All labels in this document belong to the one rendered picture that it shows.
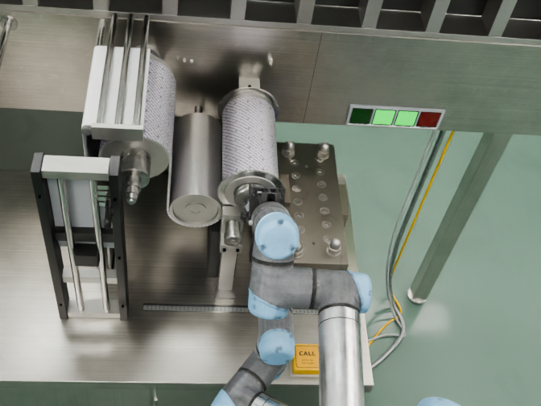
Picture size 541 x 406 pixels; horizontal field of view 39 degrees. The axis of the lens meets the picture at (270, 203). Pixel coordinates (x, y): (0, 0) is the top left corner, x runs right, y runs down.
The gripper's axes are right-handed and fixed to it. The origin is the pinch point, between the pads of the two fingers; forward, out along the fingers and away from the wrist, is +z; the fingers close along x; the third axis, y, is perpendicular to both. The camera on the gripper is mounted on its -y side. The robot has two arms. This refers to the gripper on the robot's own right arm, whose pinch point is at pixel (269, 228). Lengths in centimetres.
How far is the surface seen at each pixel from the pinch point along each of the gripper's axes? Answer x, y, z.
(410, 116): -36.7, 10.3, 30.0
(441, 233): -71, -65, 49
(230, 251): 9.6, 2.1, -8.7
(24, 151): 64, -11, 31
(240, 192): 8.6, 18.3, -4.5
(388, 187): -70, -109, 107
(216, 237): 12.7, -1.4, -2.2
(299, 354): -8.0, -16.6, -24.6
